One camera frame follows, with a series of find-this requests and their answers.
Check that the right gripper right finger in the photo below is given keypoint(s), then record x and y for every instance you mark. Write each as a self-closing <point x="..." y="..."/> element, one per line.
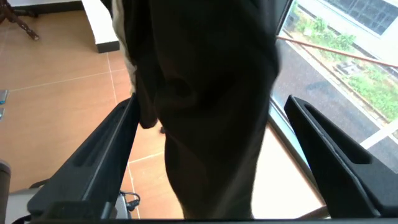
<point x="348" y="174"/>

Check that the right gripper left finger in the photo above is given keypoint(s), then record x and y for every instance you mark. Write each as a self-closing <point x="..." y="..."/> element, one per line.
<point x="93" y="168"/>

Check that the pink clothes hanger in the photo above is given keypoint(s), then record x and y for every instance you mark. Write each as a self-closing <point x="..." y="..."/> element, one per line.
<point x="335" y="51"/>

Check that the black shorts with white print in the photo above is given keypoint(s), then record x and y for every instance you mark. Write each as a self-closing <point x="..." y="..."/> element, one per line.
<point x="202" y="93"/>

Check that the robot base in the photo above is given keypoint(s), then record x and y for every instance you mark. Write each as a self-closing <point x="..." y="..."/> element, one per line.
<point x="15" y="205"/>

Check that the window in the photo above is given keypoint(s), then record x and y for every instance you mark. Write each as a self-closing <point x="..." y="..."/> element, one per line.
<point x="342" y="109"/>

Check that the brown carved wooden stand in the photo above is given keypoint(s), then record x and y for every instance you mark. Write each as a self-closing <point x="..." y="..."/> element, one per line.
<point x="18" y="21"/>

